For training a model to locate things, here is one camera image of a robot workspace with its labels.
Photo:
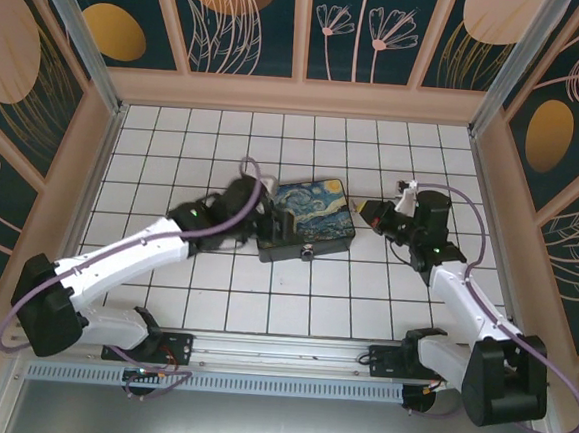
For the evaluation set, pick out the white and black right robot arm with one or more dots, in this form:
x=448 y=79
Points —
x=468 y=301

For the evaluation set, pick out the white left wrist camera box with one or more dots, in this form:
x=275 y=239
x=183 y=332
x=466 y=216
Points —
x=269 y=184

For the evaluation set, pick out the small silver padlock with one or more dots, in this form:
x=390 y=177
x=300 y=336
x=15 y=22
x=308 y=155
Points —
x=307 y=252

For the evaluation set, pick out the grey metal sheet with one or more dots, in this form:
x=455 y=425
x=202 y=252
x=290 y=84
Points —
x=273 y=421

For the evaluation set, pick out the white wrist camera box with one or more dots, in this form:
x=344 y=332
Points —
x=406 y=195
x=269 y=184

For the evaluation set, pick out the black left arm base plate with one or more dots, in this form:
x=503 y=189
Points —
x=179 y=345

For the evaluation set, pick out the aluminium mounting rail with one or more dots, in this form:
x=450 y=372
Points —
x=279 y=348

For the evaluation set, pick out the black box with starry-night lid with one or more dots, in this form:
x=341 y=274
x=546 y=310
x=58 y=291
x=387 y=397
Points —
x=320 y=214

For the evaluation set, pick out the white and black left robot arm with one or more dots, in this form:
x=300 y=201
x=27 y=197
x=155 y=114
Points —
x=126 y=249

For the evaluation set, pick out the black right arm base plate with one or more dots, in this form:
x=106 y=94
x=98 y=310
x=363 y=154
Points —
x=383 y=362

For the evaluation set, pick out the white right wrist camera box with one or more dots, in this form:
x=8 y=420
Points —
x=406 y=195

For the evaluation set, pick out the aluminium frame post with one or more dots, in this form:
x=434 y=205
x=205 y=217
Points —
x=80 y=34
x=512 y=68

